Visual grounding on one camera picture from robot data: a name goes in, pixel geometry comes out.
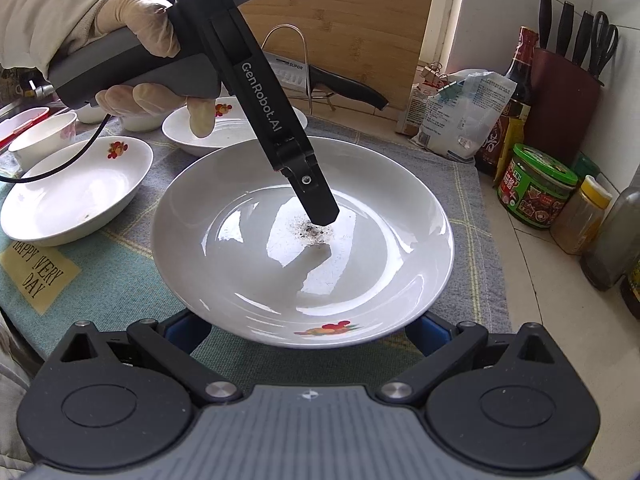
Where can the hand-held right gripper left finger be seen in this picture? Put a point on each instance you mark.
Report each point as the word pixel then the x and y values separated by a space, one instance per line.
pixel 186 331

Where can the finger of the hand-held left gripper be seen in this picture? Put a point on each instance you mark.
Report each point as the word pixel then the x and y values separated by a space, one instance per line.
pixel 320 205

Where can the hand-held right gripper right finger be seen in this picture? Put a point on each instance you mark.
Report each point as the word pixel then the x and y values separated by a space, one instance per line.
pixel 431 335

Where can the white fruit print plate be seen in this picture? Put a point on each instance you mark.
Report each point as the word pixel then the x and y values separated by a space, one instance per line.
pixel 235 136
pixel 65 200
pixel 375 260

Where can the white floral bowl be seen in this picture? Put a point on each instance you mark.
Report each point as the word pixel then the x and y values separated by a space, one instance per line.
pixel 142 122
pixel 20 121
pixel 90 115

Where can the white bowl pink flowers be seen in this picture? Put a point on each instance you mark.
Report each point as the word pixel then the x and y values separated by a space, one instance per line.
pixel 45 141

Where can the person's left forearm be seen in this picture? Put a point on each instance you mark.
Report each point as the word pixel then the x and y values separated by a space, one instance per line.
pixel 50 5

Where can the person's left hand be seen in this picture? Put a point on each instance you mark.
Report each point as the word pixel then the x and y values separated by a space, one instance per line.
pixel 145 25

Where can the grey blue checked cloth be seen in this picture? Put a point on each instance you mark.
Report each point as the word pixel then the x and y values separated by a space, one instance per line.
pixel 125 280

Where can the bamboo cutting board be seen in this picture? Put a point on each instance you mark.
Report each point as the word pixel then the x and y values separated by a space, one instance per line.
pixel 350 20

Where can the red white food bag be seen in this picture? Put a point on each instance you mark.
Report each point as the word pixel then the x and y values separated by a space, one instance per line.
pixel 409 110

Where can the white clear powder bag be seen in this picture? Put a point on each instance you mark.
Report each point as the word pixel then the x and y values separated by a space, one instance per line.
pixel 460 120

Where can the green binder clip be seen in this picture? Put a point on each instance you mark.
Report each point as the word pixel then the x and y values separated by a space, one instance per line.
pixel 451 92

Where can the green lid sauce jar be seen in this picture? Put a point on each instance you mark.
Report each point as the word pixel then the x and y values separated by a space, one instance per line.
pixel 537 190

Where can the yellow cap spice jar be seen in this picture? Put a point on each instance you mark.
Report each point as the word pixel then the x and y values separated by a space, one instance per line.
pixel 580 217

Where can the yellow seasoning packet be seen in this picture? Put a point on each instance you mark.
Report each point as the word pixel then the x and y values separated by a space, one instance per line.
pixel 511 150

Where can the clear glass bottle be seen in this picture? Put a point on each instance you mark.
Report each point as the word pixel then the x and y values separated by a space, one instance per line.
pixel 612 240

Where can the green cap jar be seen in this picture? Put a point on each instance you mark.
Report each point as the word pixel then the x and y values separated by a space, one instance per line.
pixel 586 166

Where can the dark soy sauce bottle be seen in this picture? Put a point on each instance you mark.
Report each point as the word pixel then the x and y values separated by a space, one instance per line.
pixel 520 75

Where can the dark red knife block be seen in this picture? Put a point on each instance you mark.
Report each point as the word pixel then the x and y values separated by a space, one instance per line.
pixel 560 105

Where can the black kitchen scissors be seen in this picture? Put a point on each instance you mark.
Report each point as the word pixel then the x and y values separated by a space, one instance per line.
pixel 602 45

